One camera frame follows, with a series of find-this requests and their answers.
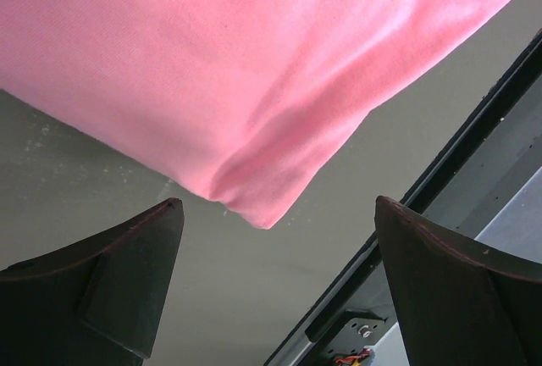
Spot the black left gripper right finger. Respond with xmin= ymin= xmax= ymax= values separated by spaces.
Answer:
xmin=374 ymin=196 xmax=541 ymax=365

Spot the pink t shirt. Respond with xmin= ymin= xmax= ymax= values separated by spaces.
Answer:
xmin=1 ymin=0 xmax=511 ymax=229

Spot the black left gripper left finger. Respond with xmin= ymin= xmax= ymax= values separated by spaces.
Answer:
xmin=1 ymin=198 xmax=185 ymax=365

